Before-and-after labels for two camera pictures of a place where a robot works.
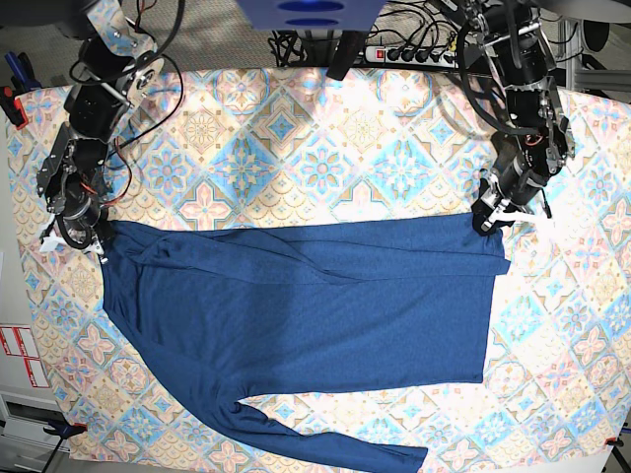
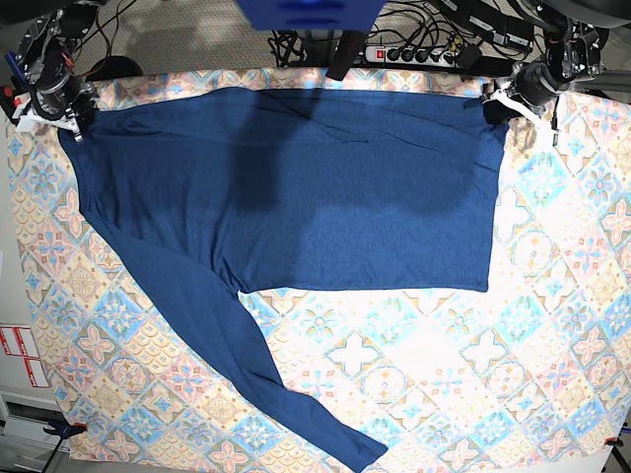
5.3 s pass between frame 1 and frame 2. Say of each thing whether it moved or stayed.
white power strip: stayed
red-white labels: stayed
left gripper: moved
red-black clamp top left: stayed
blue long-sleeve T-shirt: moved
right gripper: moved
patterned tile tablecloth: stayed
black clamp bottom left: stayed
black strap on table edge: stayed
